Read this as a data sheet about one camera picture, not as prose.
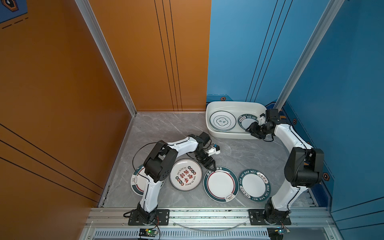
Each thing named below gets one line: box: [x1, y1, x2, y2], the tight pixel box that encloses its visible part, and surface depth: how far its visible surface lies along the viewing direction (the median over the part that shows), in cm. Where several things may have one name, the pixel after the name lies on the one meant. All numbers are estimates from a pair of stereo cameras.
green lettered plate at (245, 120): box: [237, 114, 259, 130], surface depth 116 cm
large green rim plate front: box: [203, 166, 240, 203], surface depth 85 cm
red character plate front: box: [169, 158, 203, 191], surface depth 89 cm
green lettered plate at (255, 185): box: [238, 169, 272, 202], surface depth 85 cm
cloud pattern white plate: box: [209, 110, 237, 132], surface depth 114 cm
